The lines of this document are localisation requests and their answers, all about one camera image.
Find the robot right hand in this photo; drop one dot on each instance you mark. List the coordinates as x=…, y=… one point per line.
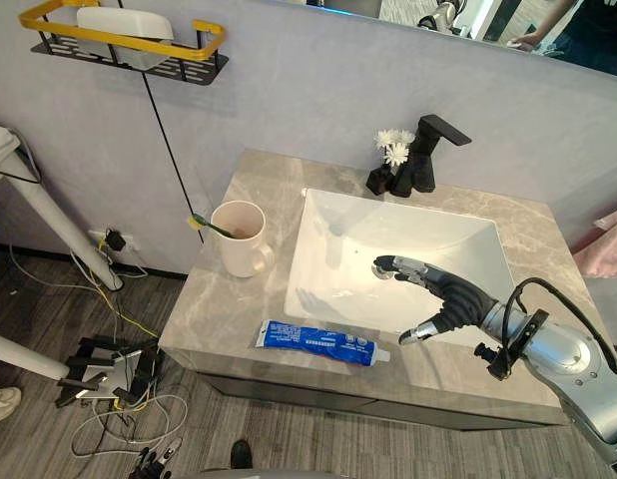
x=458, y=294

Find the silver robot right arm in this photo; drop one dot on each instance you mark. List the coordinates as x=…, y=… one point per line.
x=563, y=359

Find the white rectangular sink basin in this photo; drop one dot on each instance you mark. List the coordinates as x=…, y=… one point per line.
x=388, y=259

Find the grey marble vanity cabinet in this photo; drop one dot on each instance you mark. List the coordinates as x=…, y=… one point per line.
x=368, y=319

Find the black faceted vase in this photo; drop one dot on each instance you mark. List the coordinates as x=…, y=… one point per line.
x=380, y=180

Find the black angular faucet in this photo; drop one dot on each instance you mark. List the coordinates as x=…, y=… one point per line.
x=421, y=159

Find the blue toothpaste tube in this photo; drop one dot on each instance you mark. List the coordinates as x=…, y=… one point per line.
x=313, y=341

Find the pink cloth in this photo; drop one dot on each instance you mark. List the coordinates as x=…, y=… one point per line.
x=605, y=242

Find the white flowers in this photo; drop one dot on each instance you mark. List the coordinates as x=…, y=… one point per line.
x=394, y=145

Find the cream ceramic mug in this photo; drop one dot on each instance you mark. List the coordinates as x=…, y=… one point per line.
x=241, y=239

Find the green toothbrush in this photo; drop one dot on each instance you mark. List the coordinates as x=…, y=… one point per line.
x=211, y=226

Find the robot dark foot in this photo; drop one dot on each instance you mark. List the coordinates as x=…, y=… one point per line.
x=241, y=455

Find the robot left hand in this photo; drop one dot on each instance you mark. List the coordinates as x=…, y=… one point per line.
x=156, y=461

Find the black plug adapter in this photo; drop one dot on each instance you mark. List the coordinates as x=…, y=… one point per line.
x=115, y=240

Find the black electronic device on floor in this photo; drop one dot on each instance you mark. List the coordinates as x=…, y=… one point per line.
x=109, y=369

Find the white stand leg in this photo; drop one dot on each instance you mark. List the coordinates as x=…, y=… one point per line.
x=64, y=224

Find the white soap dish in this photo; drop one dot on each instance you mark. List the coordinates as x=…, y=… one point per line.
x=124, y=30

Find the white horizontal stand bar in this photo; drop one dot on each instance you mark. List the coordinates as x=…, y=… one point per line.
x=24, y=356

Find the person's shoe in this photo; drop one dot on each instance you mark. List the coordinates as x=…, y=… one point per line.
x=3, y=403

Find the white towel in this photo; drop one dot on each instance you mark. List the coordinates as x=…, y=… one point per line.
x=1, y=144

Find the wall mirror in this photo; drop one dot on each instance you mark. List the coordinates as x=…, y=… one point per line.
x=488, y=25

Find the wall power socket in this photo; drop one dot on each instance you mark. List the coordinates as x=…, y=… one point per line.
x=116, y=241

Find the black and yellow wall shelf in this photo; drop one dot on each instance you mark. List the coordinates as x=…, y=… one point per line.
x=134, y=52

